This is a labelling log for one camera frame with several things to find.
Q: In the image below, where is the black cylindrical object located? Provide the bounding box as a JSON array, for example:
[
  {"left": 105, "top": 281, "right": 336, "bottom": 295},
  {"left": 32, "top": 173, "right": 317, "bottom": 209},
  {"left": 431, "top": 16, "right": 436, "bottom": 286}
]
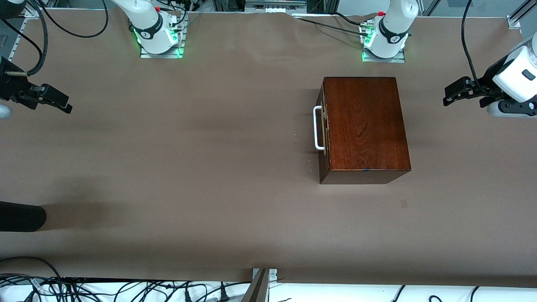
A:
[{"left": 0, "top": 201, "right": 47, "bottom": 232}]

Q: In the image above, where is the tan handle backing strip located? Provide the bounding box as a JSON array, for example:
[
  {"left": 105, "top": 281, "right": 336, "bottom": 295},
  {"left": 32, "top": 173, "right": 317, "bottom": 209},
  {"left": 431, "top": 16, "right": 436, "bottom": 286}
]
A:
[{"left": 321, "top": 101, "right": 329, "bottom": 156}]

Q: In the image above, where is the brown table cover sheet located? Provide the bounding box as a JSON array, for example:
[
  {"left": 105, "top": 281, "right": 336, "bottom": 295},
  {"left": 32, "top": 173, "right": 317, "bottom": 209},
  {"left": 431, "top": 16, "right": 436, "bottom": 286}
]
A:
[{"left": 0, "top": 8, "right": 537, "bottom": 288}]

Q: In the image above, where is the dark brown wooden cabinet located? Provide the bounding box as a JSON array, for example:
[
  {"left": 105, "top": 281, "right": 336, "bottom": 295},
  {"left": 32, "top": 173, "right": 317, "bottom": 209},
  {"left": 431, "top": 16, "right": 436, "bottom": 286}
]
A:
[{"left": 318, "top": 76, "right": 412, "bottom": 185}]

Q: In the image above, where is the perforated aluminium rail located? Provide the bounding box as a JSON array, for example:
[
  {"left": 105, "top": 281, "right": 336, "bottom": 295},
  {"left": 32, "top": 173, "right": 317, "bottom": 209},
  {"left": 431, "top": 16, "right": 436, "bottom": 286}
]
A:
[{"left": 8, "top": 17, "right": 28, "bottom": 63}]

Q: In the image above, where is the dark metal strut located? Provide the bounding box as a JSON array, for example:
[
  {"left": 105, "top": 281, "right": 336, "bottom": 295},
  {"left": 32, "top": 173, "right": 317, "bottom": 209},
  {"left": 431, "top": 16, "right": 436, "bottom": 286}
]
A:
[{"left": 240, "top": 269, "right": 270, "bottom": 302}]

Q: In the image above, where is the aluminium arm base plate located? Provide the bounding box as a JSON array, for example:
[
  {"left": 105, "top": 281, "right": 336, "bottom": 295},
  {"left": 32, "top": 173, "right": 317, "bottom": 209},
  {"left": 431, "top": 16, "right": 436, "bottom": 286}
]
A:
[
  {"left": 362, "top": 47, "right": 406, "bottom": 63},
  {"left": 140, "top": 25, "right": 186, "bottom": 59}
]

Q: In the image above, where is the black cable with plug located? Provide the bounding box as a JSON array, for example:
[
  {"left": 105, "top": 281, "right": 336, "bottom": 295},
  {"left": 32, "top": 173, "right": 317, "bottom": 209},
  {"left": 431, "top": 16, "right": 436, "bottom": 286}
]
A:
[
  {"left": 159, "top": 282, "right": 194, "bottom": 302},
  {"left": 206, "top": 281, "right": 252, "bottom": 302}
]

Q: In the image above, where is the small aluminium mounting plate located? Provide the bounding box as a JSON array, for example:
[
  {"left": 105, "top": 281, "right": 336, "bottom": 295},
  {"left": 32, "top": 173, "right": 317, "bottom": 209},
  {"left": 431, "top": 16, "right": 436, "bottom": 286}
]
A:
[{"left": 252, "top": 268, "right": 278, "bottom": 281}]

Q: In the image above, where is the grey connector strip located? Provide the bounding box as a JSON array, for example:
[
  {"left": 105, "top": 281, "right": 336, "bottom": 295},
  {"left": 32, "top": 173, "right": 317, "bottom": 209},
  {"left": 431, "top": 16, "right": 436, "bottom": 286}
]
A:
[{"left": 245, "top": 0, "right": 307, "bottom": 13}]

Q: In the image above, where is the aluminium frame strut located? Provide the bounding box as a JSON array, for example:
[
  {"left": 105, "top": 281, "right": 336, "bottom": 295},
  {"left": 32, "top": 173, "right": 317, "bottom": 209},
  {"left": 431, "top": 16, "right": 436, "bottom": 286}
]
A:
[{"left": 513, "top": 0, "right": 537, "bottom": 23}]

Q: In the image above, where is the white metal drawer handle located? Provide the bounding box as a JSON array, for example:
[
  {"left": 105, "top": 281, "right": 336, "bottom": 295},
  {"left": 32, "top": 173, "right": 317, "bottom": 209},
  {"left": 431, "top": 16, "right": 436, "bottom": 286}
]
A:
[{"left": 313, "top": 106, "right": 326, "bottom": 151}]

